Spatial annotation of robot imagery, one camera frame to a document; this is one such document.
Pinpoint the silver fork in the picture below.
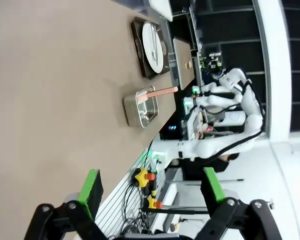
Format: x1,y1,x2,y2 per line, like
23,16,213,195
149,24,157,62

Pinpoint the dark serving tray with handles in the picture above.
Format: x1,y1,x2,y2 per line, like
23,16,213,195
130,16,171,81

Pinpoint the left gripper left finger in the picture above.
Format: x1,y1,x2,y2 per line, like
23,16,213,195
24,169,108,240

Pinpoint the black computer tower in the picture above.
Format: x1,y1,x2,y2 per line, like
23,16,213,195
159,117,185,141

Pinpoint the rectangular metal tray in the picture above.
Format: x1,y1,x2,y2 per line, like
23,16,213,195
123,84,159,129

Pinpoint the black metal rod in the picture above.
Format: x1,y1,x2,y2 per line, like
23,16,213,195
141,206,208,215

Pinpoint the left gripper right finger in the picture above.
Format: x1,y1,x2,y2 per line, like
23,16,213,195
194,167,283,240

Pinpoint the white table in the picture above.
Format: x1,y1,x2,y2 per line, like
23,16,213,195
149,0,173,22

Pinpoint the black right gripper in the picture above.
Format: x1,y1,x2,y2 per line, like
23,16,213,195
200,56,222,72

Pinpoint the large white plate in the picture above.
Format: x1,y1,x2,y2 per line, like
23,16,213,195
142,20,165,74

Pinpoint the white round appliance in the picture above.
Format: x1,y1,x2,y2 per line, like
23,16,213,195
224,112,246,126

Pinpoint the small brown table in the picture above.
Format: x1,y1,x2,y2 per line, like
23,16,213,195
173,36,194,91

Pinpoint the yellow emergency stop button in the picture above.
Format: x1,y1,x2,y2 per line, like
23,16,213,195
146,196,163,209
134,167,156,187

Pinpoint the black cable bundle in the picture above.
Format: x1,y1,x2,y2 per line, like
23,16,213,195
119,183,150,236

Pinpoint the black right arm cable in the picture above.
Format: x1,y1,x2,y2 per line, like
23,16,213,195
212,79,264,161

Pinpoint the silver knife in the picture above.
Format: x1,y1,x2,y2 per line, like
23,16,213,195
153,24,160,63

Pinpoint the slotted aluminium base plate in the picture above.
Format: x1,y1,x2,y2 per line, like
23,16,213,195
94,147,165,240

